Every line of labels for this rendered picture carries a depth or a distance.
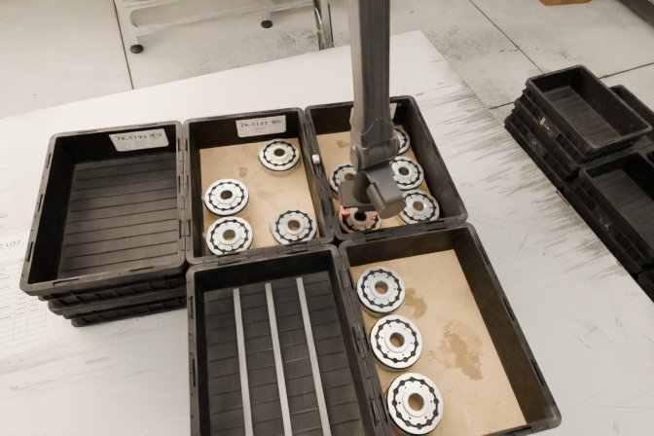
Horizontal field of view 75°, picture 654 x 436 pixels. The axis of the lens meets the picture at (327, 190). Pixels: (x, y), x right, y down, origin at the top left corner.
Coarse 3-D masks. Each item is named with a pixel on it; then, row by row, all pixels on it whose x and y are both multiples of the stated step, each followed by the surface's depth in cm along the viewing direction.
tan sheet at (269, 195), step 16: (240, 144) 114; (256, 144) 115; (208, 160) 111; (224, 160) 111; (240, 160) 111; (256, 160) 111; (208, 176) 108; (224, 176) 108; (240, 176) 108; (256, 176) 108; (272, 176) 109; (288, 176) 109; (304, 176) 109; (256, 192) 106; (272, 192) 106; (288, 192) 106; (304, 192) 106; (256, 208) 103; (272, 208) 103; (304, 208) 104; (208, 224) 100; (256, 224) 100; (256, 240) 98; (272, 240) 98
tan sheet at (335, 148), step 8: (320, 136) 117; (328, 136) 118; (336, 136) 118; (344, 136) 118; (320, 144) 116; (328, 144) 116; (336, 144) 116; (344, 144) 116; (320, 152) 114; (328, 152) 114; (336, 152) 114; (344, 152) 115; (408, 152) 116; (328, 160) 113; (336, 160) 113; (344, 160) 113; (416, 160) 114; (328, 168) 111; (328, 176) 110; (424, 184) 110; (336, 200) 105; (336, 208) 104; (384, 224) 102; (392, 224) 102
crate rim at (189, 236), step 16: (256, 112) 108; (272, 112) 108; (288, 112) 108; (304, 112) 109; (304, 128) 107; (320, 192) 94; (192, 208) 91; (192, 224) 88; (192, 240) 86; (304, 240) 87; (320, 240) 88; (192, 256) 84; (208, 256) 84; (240, 256) 85
